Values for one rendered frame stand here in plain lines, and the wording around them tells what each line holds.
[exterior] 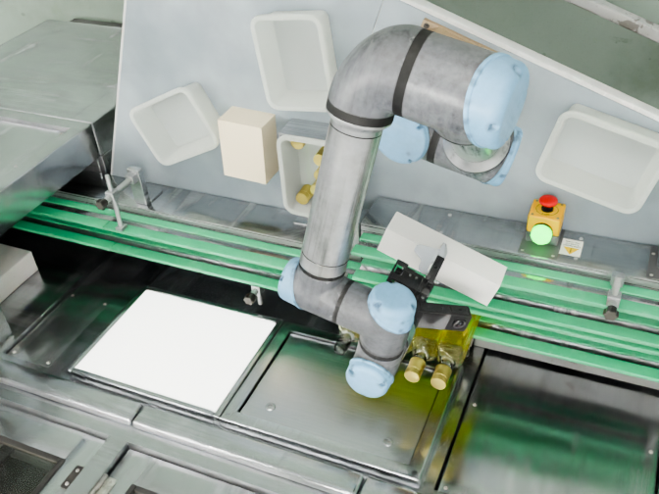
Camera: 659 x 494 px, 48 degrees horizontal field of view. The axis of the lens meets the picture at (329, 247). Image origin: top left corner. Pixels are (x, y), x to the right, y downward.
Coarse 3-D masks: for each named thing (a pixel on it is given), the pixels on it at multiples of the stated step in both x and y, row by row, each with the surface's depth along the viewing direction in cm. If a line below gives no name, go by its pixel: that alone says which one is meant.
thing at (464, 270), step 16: (400, 224) 145; (416, 224) 146; (384, 240) 145; (400, 240) 144; (416, 240) 143; (432, 240) 144; (448, 240) 146; (400, 256) 146; (416, 256) 144; (448, 256) 142; (464, 256) 144; (480, 256) 145; (448, 272) 144; (464, 272) 142; (480, 272) 141; (496, 272) 143; (464, 288) 144; (480, 288) 143; (496, 288) 141
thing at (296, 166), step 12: (288, 144) 180; (312, 144) 182; (324, 144) 171; (288, 156) 181; (300, 156) 185; (312, 156) 184; (288, 168) 183; (300, 168) 187; (312, 168) 186; (288, 180) 184; (300, 180) 190; (312, 180) 188; (288, 192) 186; (288, 204) 187; (300, 204) 189
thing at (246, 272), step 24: (72, 240) 211; (96, 240) 209; (120, 240) 209; (144, 240) 208; (168, 264) 200; (192, 264) 198; (216, 264) 198; (240, 264) 197; (480, 336) 170; (504, 336) 170; (528, 336) 170; (552, 336) 169; (576, 360) 163; (600, 360) 162; (624, 360) 162; (648, 360) 162
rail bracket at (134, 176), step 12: (132, 168) 200; (108, 180) 190; (132, 180) 199; (144, 180) 202; (108, 192) 192; (132, 192) 204; (144, 192) 203; (156, 192) 209; (96, 204) 190; (144, 204) 205; (120, 216) 197; (120, 228) 199
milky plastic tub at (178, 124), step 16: (160, 96) 185; (176, 96) 192; (192, 96) 182; (144, 112) 196; (160, 112) 198; (176, 112) 196; (192, 112) 193; (208, 112) 187; (144, 128) 195; (160, 128) 199; (176, 128) 199; (192, 128) 197; (208, 128) 185; (160, 144) 199; (176, 144) 202; (192, 144) 197; (208, 144) 190; (160, 160) 198; (176, 160) 196
